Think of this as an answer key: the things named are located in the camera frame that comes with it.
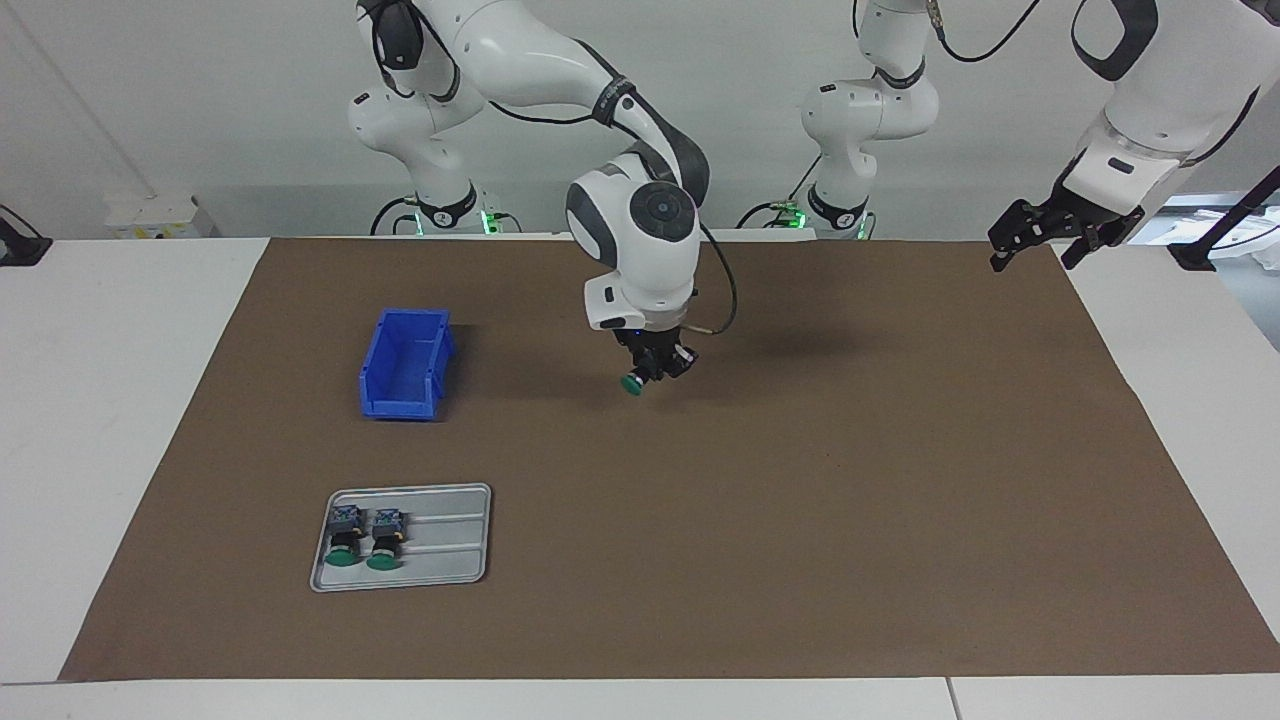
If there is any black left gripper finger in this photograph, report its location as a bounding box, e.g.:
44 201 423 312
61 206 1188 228
988 200 1061 273
1060 205 1146 271

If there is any black clamp stand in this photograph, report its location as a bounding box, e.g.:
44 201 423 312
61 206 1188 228
1168 165 1280 272

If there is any brown table mat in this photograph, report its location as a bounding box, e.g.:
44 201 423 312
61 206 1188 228
58 237 1280 683

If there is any white plastic packaging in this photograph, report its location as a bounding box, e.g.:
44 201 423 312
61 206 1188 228
1210 205 1280 271

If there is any blue plastic storage bin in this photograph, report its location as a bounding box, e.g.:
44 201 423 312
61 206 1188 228
359 308 457 422

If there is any grey metal tray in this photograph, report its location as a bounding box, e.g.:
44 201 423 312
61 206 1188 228
309 483 493 594

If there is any white background box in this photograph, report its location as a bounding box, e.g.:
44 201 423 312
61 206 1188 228
105 193 218 241

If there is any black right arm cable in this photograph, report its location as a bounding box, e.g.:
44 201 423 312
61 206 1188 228
683 225 739 336

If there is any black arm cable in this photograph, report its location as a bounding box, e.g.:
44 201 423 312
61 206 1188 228
930 0 1046 67
683 225 739 336

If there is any black base cable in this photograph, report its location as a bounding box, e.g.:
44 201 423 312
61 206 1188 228
737 200 801 229
370 195 421 237

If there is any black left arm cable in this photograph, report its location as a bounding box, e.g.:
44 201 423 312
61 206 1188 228
930 0 1046 67

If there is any black clamp mount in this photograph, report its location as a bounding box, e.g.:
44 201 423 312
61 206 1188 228
0 205 53 267

